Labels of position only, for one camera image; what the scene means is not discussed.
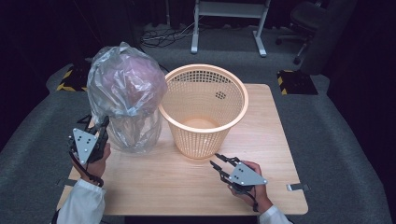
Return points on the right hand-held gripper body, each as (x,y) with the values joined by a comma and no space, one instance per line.
(246,175)

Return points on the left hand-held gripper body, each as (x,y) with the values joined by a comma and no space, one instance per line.
(84,143)

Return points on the clear plastic bag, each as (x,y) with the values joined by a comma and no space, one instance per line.
(137,137)

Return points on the beige mesh basket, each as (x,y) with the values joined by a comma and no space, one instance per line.
(199,143)

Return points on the pink plastic bag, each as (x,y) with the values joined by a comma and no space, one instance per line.
(130,77)

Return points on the person's right hand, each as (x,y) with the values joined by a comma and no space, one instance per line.
(261,197)

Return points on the person's left hand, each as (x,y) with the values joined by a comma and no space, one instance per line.
(96,169)

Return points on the dark grey upright object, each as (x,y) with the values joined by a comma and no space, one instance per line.
(330,40)

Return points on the black office chair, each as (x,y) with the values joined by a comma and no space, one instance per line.
(306,15)

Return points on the grey metal bracket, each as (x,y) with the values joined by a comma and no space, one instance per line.
(67,183)
(297,187)

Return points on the black yellow striped base plate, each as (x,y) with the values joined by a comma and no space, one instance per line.
(73,81)
(297,82)

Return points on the white metal desk frame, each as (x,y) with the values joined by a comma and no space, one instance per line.
(229,9)

